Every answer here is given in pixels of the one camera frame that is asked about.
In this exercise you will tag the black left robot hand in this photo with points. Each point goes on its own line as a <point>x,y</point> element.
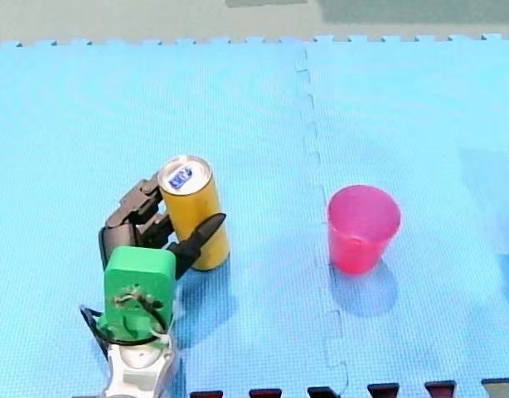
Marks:
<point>126,217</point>

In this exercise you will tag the yellow drink can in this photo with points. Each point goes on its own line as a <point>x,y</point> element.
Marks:
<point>194,211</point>

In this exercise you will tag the pink plastic cup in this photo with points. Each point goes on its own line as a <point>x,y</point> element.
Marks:
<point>362,228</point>

